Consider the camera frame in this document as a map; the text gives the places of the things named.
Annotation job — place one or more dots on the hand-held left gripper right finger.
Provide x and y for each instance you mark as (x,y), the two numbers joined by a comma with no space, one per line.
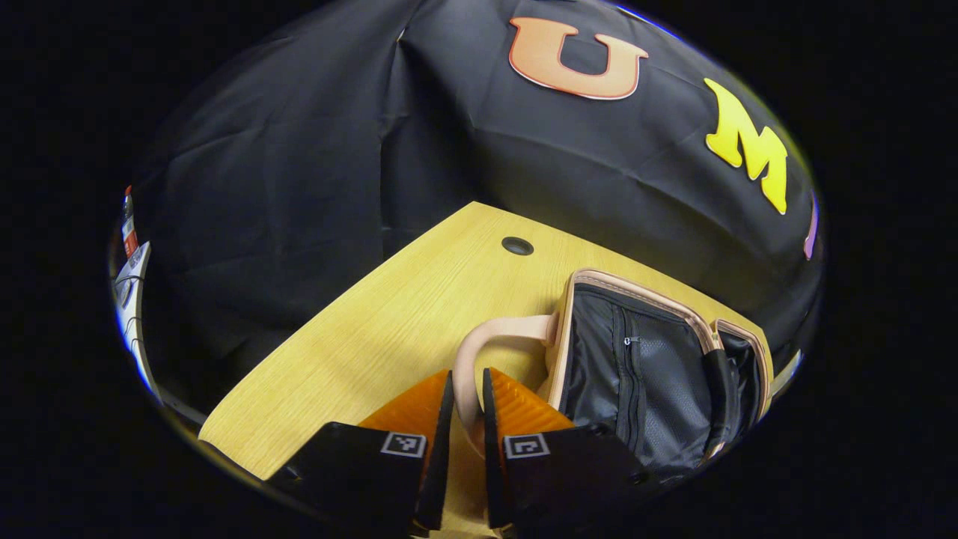
(569,471)

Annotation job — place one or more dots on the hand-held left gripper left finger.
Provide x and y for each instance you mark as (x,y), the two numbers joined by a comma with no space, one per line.
(359,471)

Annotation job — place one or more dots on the pink suitcase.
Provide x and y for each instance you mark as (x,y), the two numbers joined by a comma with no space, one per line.
(651,374)

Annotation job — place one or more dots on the black table grommet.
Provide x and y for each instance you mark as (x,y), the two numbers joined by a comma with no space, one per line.
(517,245)

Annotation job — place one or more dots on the white and red board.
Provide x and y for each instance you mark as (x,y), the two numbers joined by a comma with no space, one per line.
(133,273)

